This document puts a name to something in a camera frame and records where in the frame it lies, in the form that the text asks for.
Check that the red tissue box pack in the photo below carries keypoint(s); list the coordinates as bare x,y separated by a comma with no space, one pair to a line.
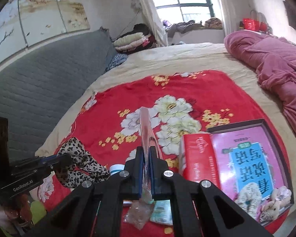
197,159

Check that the grey quilted headboard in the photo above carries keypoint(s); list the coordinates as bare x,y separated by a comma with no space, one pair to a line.
39,88

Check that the green tissue pack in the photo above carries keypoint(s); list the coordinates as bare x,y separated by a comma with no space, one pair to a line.
162,213

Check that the pale floral fabric scrunchie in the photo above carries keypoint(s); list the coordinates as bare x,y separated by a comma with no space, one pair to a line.
249,199

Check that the person left hand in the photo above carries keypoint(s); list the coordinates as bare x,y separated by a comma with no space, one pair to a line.
18,210

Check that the beige bed sheet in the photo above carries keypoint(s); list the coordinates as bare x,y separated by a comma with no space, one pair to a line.
178,59

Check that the white vitamin bottle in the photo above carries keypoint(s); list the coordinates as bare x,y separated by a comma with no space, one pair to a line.
116,168

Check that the red gift bags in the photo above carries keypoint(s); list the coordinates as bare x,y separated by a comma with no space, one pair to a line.
254,25

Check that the pink quilted duvet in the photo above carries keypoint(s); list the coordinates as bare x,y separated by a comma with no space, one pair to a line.
274,62

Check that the leopard print scrunchie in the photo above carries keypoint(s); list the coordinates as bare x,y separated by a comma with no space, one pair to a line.
83,166

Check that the folded blankets pile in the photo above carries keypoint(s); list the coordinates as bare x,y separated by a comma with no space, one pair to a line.
139,39

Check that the beige bear plush pink bow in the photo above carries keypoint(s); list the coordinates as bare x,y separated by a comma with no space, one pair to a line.
280,198

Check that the red floral blanket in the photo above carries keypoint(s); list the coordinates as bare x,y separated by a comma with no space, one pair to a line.
157,110

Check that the clothes on window bench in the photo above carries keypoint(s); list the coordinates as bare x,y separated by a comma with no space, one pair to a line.
191,25

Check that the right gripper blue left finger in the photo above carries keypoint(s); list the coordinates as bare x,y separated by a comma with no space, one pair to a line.
135,179

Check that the blossom wall painting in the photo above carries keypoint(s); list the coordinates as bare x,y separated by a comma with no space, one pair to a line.
24,23

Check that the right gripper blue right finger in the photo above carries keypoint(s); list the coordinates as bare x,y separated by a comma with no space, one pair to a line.
157,167

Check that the white window curtain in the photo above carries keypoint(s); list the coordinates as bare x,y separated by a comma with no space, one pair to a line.
151,16

